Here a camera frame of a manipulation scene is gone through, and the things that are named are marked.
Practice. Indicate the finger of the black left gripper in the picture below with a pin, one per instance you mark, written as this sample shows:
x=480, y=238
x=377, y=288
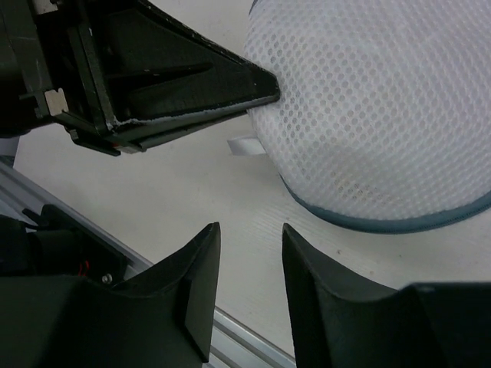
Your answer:
x=157, y=68
x=184, y=128

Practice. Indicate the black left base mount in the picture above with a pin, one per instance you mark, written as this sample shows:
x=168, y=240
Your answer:
x=54, y=243

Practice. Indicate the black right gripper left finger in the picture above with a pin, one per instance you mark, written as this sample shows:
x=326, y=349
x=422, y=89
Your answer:
x=162, y=317

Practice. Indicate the white mesh laundry bag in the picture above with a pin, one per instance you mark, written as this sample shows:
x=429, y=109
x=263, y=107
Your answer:
x=383, y=124

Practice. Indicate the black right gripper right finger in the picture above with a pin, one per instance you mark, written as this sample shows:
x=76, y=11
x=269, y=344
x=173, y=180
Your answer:
x=342, y=319

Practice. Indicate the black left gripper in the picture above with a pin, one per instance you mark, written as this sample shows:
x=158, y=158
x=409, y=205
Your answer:
x=45, y=78

